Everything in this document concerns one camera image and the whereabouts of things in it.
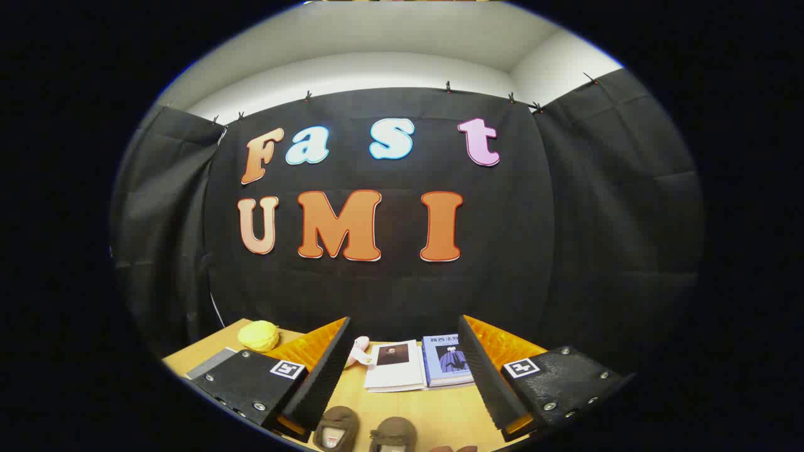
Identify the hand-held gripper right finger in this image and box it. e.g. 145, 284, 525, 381
457, 314, 635, 444

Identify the yellow corn plush toy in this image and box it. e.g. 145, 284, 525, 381
237, 320, 281, 353

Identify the blue cover book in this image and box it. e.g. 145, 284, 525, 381
421, 333, 475, 388

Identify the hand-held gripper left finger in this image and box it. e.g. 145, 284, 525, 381
188, 316, 353, 443

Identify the white book with portrait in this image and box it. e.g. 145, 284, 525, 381
364, 340, 427, 394

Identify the brown fuzzy shoe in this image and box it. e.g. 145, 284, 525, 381
369, 416, 418, 452
312, 406, 361, 452

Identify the grey fabric storage box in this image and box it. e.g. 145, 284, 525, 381
185, 347, 239, 381

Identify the pink and green plush toy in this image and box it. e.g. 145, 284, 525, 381
344, 336, 373, 369

